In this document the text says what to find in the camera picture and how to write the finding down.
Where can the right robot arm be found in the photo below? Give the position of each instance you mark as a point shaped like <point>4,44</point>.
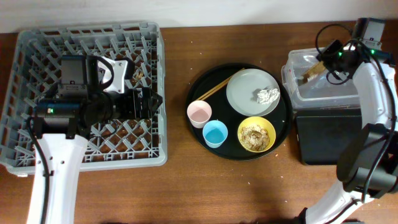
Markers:
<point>367,168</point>

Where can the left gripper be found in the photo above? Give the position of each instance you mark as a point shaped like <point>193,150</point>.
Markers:
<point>147,111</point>

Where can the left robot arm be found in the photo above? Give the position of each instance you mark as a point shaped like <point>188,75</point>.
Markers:
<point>60,130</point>

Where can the pink plastic cup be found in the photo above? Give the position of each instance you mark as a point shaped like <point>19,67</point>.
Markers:
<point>199,113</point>

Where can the grey round plate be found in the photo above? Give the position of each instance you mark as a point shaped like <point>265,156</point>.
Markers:
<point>240,91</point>

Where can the yellow bowl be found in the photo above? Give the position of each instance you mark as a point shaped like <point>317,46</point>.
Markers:
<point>265,124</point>

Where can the lower wooden chopstick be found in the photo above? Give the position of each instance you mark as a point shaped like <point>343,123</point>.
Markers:
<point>214,89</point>

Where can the grey plastic dishwasher rack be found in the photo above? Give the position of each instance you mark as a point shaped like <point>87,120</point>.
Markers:
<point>36,67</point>

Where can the blue plastic cup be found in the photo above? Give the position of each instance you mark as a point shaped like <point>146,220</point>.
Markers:
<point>215,133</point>

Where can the black rectangular tray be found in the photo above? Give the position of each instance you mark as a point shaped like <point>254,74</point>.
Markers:
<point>324,134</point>

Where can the round black serving tray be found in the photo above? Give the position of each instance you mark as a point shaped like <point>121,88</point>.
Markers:
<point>281,118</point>

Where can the food scraps pile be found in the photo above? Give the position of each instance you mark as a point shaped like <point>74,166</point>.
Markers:
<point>254,138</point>

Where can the gold snack wrapper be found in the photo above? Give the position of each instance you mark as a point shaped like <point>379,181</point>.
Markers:
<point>313,72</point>

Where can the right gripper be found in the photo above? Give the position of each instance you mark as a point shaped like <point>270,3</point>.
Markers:
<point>326,63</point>

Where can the clear plastic waste bin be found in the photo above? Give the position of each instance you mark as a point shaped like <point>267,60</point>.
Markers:
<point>319,93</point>

